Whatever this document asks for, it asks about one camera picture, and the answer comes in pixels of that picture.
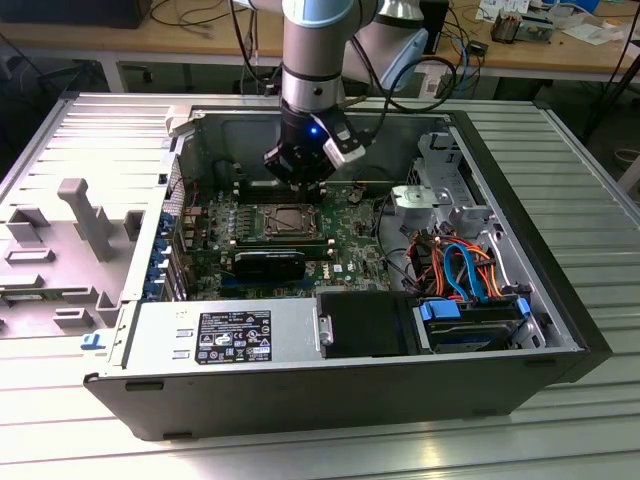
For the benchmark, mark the green motherboard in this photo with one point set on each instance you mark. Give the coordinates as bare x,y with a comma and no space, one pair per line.
360,240

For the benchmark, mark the silver-topped CPU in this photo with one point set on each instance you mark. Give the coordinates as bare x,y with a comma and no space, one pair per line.
291,219

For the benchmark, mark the blue card retention clip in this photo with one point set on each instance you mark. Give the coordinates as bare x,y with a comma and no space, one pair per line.
168,223
158,252
152,286

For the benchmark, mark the dark computer housing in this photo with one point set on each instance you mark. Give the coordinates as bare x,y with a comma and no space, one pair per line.
75,12

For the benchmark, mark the black graphics card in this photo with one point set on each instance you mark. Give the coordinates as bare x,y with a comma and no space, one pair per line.
270,265

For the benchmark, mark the RAM slot white clips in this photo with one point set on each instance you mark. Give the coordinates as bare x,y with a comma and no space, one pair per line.
250,194
250,184
280,245
320,254

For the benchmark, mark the grey parts rack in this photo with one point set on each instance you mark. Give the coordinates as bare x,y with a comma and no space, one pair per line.
60,280

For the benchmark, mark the wooden desk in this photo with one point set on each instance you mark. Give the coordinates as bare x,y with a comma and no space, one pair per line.
75,40

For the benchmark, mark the silver drive bracket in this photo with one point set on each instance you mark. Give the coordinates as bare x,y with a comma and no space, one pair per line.
417,200

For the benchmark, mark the silver power supply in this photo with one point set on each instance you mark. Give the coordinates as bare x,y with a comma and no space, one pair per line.
150,325

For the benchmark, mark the perforated metal drive cage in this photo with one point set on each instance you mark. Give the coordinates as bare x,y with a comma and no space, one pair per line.
440,170

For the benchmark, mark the black box on desk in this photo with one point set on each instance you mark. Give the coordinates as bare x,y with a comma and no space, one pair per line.
439,25

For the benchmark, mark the small blue plastic clip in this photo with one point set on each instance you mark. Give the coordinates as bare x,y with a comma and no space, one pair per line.
92,341

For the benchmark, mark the CPU socket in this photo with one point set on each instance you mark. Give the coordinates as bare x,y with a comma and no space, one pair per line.
265,231

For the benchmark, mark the hard disk in blue carrier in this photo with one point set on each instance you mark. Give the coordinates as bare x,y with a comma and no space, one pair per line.
470,340

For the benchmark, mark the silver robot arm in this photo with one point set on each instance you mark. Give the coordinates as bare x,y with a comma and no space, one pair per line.
310,50

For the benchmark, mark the black PC case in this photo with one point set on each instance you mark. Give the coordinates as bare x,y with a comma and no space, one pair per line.
300,400

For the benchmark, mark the white tape roll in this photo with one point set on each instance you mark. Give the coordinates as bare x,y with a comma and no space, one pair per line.
612,23

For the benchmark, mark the white papers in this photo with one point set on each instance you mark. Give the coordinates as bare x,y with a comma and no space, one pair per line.
500,9

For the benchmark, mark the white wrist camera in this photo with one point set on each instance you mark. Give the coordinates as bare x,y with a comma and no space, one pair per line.
345,152

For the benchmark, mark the pale grey case latch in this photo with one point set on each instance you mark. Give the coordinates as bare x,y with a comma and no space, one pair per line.
177,122

